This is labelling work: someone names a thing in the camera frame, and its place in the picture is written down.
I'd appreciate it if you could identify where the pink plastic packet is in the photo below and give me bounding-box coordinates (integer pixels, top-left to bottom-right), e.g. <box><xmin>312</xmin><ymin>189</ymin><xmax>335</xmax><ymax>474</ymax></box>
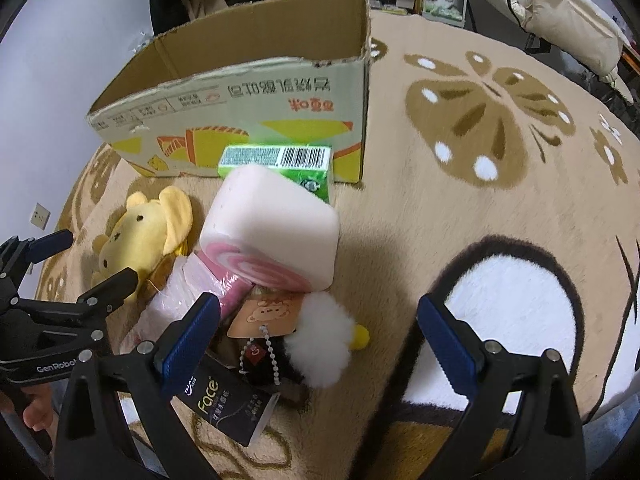
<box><xmin>117</xmin><ymin>252</ymin><xmax>251</xmax><ymax>356</ymax></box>

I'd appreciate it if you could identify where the beige butterfly print carpet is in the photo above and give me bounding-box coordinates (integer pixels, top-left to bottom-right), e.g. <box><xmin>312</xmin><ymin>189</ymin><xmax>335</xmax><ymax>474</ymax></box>
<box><xmin>35</xmin><ymin>7</ymin><xmax>640</xmax><ymax>480</ymax></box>

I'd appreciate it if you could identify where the fluffy plush keychain with tag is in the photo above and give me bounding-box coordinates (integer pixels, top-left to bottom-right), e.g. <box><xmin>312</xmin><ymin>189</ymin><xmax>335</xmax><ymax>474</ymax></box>
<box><xmin>227</xmin><ymin>285</ymin><xmax>372</xmax><ymax>403</ymax></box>

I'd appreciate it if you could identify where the black hanging garment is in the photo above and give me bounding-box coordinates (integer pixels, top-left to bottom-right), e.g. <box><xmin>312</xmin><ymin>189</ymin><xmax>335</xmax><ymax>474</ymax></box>
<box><xmin>147</xmin><ymin>0</ymin><xmax>201</xmax><ymax>36</ymax></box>

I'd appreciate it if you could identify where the person's leg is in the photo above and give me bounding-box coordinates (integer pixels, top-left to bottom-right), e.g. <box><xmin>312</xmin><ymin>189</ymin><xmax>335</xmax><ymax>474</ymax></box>
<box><xmin>582</xmin><ymin>390</ymin><xmax>638</xmax><ymax>480</ymax></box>

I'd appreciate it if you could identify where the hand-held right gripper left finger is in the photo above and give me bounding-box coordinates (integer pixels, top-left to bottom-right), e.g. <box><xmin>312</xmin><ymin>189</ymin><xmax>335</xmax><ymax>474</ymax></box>
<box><xmin>52</xmin><ymin>291</ymin><xmax>223</xmax><ymax>480</ymax></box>

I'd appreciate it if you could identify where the green tissue packet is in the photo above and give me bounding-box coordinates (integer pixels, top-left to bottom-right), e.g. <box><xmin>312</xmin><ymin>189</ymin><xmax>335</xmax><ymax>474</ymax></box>
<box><xmin>218</xmin><ymin>144</ymin><xmax>334</xmax><ymax>205</ymax></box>

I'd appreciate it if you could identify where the wooden desk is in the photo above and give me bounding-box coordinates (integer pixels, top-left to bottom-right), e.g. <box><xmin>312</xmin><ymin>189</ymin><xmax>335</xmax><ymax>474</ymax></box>
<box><xmin>621</xmin><ymin>42</ymin><xmax>640</xmax><ymax>75</ymax></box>

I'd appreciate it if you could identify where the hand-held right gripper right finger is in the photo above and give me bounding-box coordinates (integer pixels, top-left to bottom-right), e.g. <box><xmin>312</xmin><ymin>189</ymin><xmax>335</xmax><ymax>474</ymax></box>
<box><xmin>417</xmin><ymin>294</ymin><xmax>587</xmax><ymax>480</ymax></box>

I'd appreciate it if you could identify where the printed cardboard box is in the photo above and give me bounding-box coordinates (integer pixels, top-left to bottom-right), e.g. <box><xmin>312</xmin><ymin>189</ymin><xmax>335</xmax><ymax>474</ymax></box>
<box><xmin>85</xmin><ymin>0</ymin><xmax>373</xmax><ymax>184</ymax></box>

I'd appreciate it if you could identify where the person's left hand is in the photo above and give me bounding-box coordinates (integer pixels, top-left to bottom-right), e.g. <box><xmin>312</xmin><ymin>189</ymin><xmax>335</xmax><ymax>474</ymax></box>
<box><xmin>22</xmin><ymin>385</ymin><xmax>54</xmax><ymax>433</ymax></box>

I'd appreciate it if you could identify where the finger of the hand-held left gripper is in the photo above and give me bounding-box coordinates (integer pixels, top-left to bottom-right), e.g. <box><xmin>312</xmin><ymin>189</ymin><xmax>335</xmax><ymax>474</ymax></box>
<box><xmin>0</xmin><ymin>229</ymin><xmax>74</xmax><ymax>306</ymax></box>
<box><xmin>15</xmin><ymin>267</ymin><xmax>139</xmax><ymax>349</ymax></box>

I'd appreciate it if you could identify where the cream padded chair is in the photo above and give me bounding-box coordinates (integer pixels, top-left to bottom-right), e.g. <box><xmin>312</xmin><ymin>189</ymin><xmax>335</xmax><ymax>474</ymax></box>
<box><xmin>472</xmin><ymin>0</ymin><xmax>636</xmax><ymax>106</ymax></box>

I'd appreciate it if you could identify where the pink swiss roll plush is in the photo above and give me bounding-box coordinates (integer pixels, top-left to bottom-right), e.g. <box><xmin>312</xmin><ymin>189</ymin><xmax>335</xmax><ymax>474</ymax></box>
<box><xmin>199</xmin><ymin>164</ymin><xmax>341</xmax><ymax>292</ymax></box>

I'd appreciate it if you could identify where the yellow plush dog toy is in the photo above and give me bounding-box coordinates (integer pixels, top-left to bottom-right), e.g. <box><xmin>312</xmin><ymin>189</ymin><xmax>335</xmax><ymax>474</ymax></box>
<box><xmin>91</xmin><ymin>186</ymin><xmax>194</xmax><ymax>306</ymax></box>

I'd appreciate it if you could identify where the black tissue packet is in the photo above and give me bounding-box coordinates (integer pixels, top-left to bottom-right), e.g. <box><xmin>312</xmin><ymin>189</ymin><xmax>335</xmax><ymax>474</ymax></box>
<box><xmin>190</xmin><ymin>340</ymin><xmax>281</xmax><ymax>447</ymax></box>

